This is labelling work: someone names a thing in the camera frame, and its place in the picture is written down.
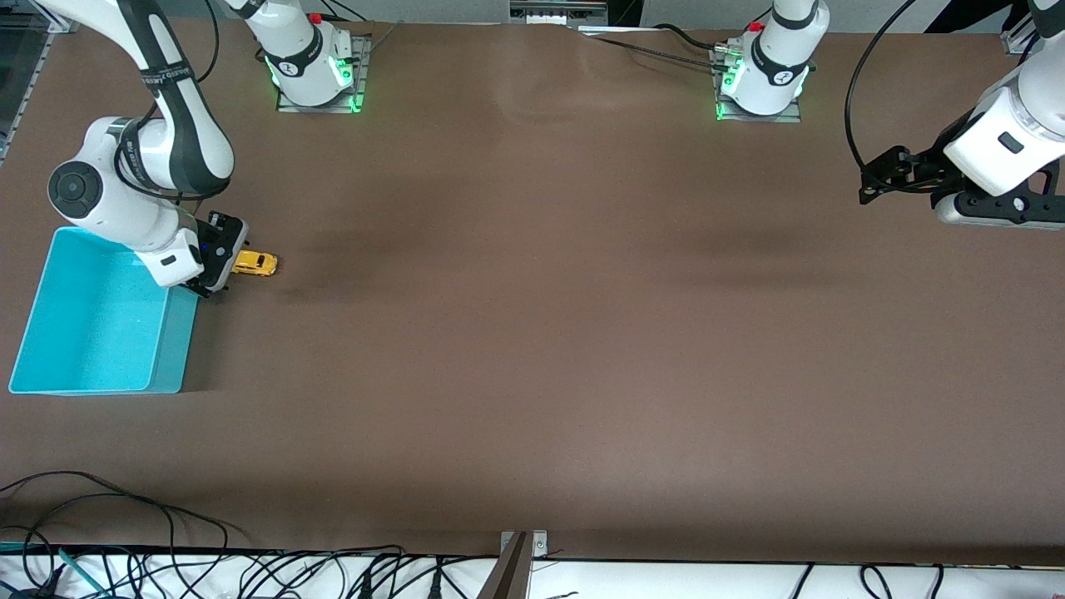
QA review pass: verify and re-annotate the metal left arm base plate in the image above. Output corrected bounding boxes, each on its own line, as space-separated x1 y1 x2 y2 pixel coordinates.
716 46 804 124

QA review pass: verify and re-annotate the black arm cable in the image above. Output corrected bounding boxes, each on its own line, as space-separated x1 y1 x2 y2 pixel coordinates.
844 0 918 167
196 0 220 84

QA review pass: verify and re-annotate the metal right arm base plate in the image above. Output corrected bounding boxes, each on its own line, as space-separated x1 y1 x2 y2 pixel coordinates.
276 33 371 113

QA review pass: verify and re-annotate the metal camera stand bracket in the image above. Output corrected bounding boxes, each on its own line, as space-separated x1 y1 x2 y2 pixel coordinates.
499 530 550 599

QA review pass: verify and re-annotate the thin black cable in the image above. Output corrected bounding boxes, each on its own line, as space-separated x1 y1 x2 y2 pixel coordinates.
582 32 725 69

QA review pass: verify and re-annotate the black base cable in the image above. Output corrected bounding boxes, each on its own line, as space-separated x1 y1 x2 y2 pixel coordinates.
316 0 371 24
651 23 725 52

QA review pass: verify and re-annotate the turquoise plastic bin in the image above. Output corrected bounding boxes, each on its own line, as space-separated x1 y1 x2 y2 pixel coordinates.
8 226 201 395

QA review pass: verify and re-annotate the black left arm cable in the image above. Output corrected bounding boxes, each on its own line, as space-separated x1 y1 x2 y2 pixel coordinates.
844 0 918 167

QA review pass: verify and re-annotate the white power strip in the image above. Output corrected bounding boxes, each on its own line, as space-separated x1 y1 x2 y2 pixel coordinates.
509 0 608 26

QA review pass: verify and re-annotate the teal cable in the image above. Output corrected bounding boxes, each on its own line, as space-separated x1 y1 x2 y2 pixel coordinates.
57 547 111 597

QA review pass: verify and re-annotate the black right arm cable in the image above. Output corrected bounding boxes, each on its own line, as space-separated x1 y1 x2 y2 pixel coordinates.
196 0 220 84

